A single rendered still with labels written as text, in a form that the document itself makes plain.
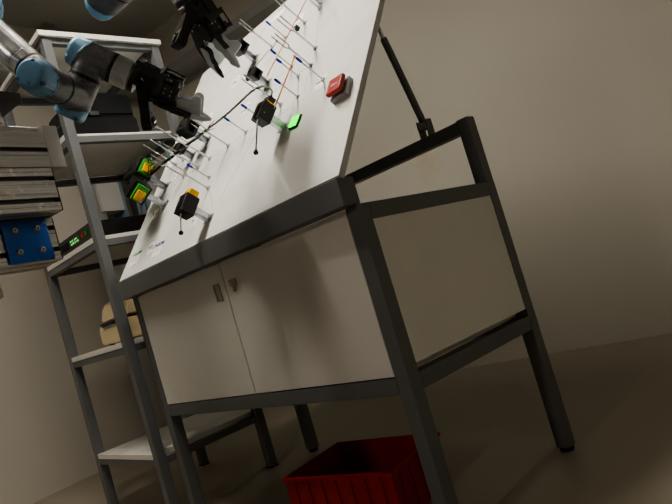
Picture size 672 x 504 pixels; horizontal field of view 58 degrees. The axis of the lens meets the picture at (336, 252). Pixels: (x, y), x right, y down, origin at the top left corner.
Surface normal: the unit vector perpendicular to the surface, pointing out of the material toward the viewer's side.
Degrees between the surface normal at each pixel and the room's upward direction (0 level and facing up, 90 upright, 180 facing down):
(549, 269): 90
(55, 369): 90
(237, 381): 90
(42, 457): 90
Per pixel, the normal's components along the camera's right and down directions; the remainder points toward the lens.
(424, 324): 0.66, -0.23
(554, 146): -0.56, 0.12
